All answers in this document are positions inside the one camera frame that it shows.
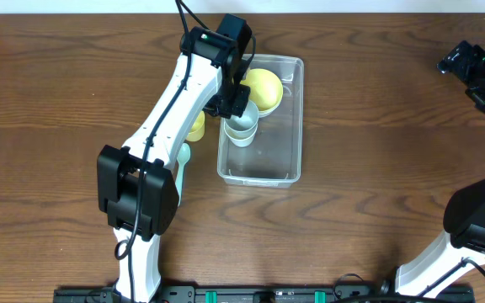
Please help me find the teal plastic spoon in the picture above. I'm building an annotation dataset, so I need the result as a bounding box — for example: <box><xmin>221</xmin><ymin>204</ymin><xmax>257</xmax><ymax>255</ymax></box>
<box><xmin>175</xmin><ymin>143</ymin><xmax>191</xmax><ymax>204</ymax></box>

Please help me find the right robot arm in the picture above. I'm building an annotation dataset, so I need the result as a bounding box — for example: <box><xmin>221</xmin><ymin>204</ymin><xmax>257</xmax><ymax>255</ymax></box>
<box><xmin>390</xmin><ymin>41</ymin><xmax>485</xmax><ymax>299</ymax></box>

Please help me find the cream plastic cup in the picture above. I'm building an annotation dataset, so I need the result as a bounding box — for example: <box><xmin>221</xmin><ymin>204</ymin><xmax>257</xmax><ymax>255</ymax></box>
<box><xmin>223</xmin><ymin>120</ymin><xmax>258</xmax><ymax>147</ymax></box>

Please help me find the yellow plastic cup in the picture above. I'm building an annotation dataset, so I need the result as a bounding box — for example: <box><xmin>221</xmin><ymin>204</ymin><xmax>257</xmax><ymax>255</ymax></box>
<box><xmin>186</xmin><ymin>111</ymin><xmax>205</xmax><ymax>142</ymax></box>

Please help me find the grey plastic cup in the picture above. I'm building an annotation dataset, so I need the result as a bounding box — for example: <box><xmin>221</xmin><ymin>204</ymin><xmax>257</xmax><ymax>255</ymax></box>
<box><xmin>224</xmin><ymin>100</ymin><xmax>259</xmax><ymax>138</ymax></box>

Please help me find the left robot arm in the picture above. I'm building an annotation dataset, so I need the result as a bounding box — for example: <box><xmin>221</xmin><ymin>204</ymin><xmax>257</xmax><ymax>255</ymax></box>
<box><xmin>97</xmin><ymin>25</ymin><xmax>255</xmax><ymax>302</ymax></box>

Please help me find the white plastic bowl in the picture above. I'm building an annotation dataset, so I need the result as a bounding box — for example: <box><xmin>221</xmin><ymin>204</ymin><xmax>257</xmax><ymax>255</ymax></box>
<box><xmin>258</xmin><ymin>103</ymin><xmax>280</xmax><ymax>119</ymax></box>

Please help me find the yellow plastic bowl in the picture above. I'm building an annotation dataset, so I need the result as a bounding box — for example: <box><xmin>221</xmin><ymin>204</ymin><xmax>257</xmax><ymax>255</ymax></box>
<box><xmin>241</xmin><ymin>68</ymin><xmax>283</xmax><ymax>111</ymax></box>

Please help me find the clear plastic container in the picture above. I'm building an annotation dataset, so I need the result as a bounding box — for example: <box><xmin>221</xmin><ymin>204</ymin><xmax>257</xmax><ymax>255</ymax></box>
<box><xmin>217</xmin><ymin>54</ymin><xmax>304</xmax><ymax>188</ymax></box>

